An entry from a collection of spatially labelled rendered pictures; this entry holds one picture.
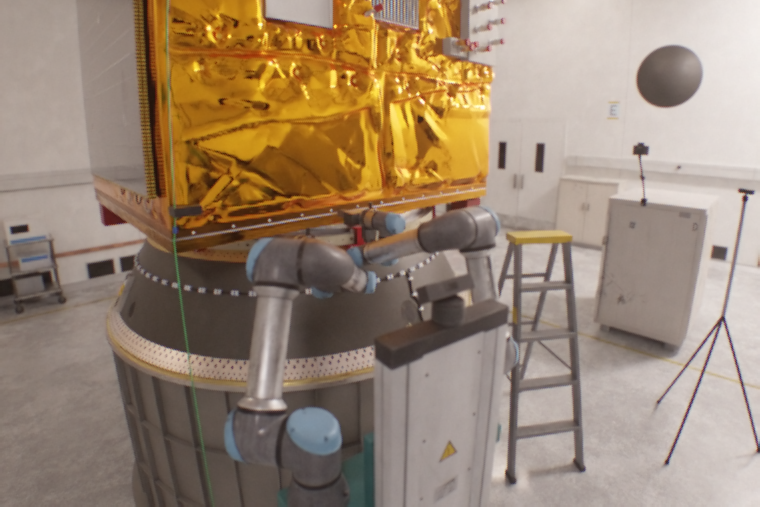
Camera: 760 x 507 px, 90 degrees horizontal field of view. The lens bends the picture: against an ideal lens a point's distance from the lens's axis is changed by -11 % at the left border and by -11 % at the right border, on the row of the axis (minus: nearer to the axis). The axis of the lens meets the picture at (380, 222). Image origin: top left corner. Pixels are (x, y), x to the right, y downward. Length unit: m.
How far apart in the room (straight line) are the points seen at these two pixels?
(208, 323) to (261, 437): 1.02
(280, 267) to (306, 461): 0.44
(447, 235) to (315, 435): 0.61
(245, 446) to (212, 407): 1.01
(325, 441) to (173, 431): 1.41
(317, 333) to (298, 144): 0.80
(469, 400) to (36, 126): 6.53
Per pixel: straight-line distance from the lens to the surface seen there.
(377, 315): 1.98
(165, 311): 2.17
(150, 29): 1.64
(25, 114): 6.95
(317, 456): 1.02
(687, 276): 4.90
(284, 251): 1.05
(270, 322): 1.05
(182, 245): 1.63
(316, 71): 1.83
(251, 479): 2.26
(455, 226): 1.20
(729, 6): 8.96
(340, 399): 1.98
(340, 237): 1.90
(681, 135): 8.78
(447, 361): 0.93
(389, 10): 2.19
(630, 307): 5.11
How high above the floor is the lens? 2.17
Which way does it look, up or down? 12 degrees down
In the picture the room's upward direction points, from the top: straight up
